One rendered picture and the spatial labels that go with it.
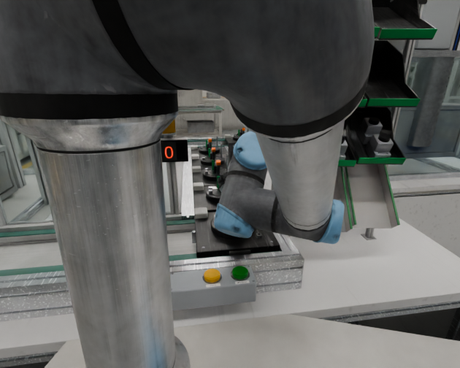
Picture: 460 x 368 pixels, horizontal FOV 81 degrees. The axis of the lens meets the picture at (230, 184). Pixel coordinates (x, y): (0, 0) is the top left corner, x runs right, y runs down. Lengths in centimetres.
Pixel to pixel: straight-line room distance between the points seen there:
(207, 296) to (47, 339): 38
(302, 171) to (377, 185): 77
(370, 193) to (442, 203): 104
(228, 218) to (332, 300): 46
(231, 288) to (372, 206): 53
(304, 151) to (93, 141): 15
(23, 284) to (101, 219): 65
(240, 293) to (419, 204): 139
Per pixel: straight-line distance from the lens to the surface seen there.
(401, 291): 95
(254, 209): 47
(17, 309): 90
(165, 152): 88
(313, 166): 25
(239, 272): 70
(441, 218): 205
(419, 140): 186
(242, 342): 72
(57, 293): 83
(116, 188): 20
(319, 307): 82
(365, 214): 96
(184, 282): 70
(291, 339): 73
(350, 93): 18
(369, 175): 102
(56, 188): 21
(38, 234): 110
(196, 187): 117
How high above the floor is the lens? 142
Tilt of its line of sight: 21 degrees down
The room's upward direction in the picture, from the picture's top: straight up
